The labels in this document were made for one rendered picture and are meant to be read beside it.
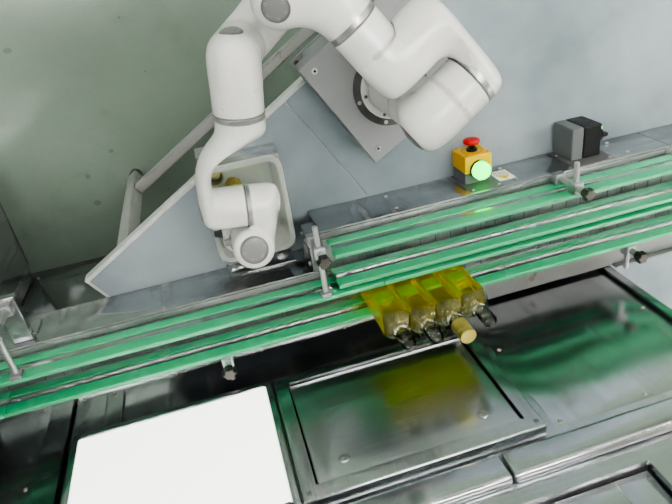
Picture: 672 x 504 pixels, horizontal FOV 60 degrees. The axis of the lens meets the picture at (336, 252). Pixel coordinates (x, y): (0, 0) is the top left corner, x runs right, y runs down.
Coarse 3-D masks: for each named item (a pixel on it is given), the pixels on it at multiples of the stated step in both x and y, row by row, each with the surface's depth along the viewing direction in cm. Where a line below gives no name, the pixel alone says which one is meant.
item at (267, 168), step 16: (256, 160) 120; (272, 160) 121; (224, 176) 127; (240, 176) 128; (256, 176) 129; (272, 176) 130; (288, 208) 127; (288, 224) 128; (288, 240) 131; (224, 256) 128
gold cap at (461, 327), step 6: (462, 318) 116; (456, 324) 115; (462, 324) 115; (468, 324) 115; (456, 330) 115; (462, 330) 113; (468, 330) 113; (474, 330) 113; (462, 336) 113; (468, 336) 114; (474, 336) 114; (468, 342) 114
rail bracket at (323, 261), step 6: (312, 228) 117; (306, 234) 125; (312, 234) 125; (318, 234) 118; (306, 240) 125; (312, 240) 123; (318, 240) 118; (312, 246) 120; (318, 246) 119; (312, 252) 121; (318, 252) 119; (324, 252) 119; (318, 258) 116; (324, 258) 115; (318, 264) 115; (324, 264) 115; (324, 270) 122; (324, 276) 123; (324, 282) 123; (324, 288) 124; (324, 294) 124; (330, 294) 124
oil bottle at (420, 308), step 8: (408, 280) 129; (400, 288) 127; (408, 288) 126; (416, 288) 126; (400, 296) 124; (408, 296) 123; (416, 296) 123; (424, 296) 123; (408, 304) 121; (416, 304) 120; (424, 304) 120; (432, 304) 120; (416, 312) 118; (424, 312) 118; (432, 312) 118; (416, 320) 118; (424, 320) 118; (416, 328) 119
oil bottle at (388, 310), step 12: (384, 288) 127; (372, 300) 124; (384, 300) 123; (396, 300) 122; (372, 312) 127; (384, 312) 119; (396, 312) 118; (408, 312) 119; (384, 324) 118; (396, 324) 117; (408, 324) 118
